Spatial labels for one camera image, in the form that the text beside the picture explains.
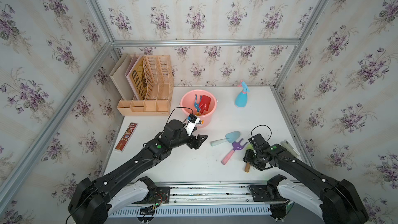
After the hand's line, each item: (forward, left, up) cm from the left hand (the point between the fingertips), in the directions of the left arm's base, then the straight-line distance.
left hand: (203, 133), depth 74 cm
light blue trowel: (+7, -18, -18) cm, 27 cm away
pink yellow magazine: (+37, +41, +5) cm, 55 cm away
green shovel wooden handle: (-11, -23, -16) cm, 30 cm away
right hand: (-7, -25, -18) cm, 31 cm away
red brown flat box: (+7, +46, -18) cm, 50 cm away
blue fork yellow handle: (+25, +3, -10) cm, 27 cm away
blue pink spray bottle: (+31, -27, -10) cm, 42 cm away
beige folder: (+33, +49, +9) cm, 60 cm away
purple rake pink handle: (+1, -19, -17) cm, 26 cm away
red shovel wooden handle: (+25, -1, -7) cm, 26 cm away
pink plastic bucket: (+23, +9, -4) cm, 25 cm away
